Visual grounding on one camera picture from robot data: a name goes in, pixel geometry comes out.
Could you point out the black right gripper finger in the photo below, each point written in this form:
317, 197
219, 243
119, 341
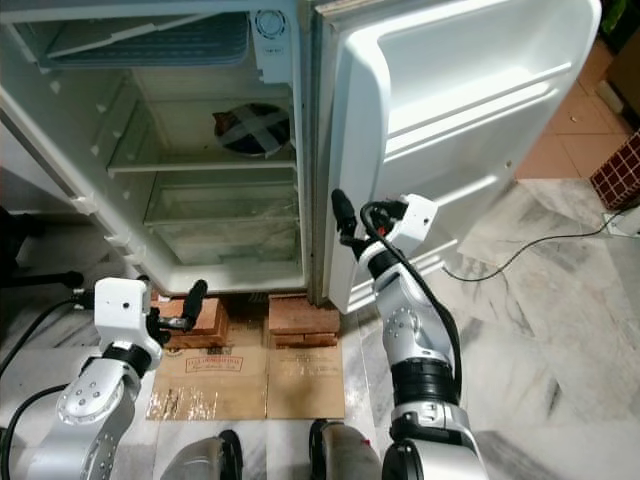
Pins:
345, 215

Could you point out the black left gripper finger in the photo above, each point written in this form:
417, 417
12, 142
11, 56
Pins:
195, 302

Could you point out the round steel bowl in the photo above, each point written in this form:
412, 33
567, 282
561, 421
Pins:
255, 152

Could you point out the white tape cross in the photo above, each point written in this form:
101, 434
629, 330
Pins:
257, 128

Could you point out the purple snack packet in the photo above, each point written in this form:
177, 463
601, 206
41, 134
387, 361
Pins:
235, 138

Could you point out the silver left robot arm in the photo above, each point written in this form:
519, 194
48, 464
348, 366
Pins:
90, 410

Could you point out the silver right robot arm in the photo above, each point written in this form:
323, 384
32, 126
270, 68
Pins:
410, 330

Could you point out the glass fridge shelf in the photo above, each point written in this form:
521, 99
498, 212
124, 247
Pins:
190, 165

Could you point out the white fridge thermostat box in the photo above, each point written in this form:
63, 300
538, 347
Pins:
272, 45

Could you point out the white fridge cabinet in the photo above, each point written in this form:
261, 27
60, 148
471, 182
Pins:
80, 110

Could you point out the cardboard sheet with red print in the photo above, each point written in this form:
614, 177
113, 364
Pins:
210, 385

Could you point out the clear crisper drawer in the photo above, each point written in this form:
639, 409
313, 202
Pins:
220, 230

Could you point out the black office chair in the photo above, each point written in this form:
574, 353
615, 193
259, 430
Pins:
50, 280

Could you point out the grey robot left leg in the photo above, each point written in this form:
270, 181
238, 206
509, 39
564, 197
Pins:
200, 460

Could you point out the grey robot leg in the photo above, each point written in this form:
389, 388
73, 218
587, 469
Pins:
350, 455
200, 460

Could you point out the grey robot right leg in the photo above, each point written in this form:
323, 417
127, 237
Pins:
350, 455

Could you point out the white power strip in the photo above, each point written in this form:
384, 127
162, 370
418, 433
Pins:
622, 220

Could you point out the freezer compartment flap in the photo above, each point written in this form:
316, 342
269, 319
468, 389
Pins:
150, 42

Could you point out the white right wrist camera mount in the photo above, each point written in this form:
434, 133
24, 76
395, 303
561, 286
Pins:
415, 218

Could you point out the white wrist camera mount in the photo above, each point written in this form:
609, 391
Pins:
122, 308
415, 218

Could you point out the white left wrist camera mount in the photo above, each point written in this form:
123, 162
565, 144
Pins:
122, 308

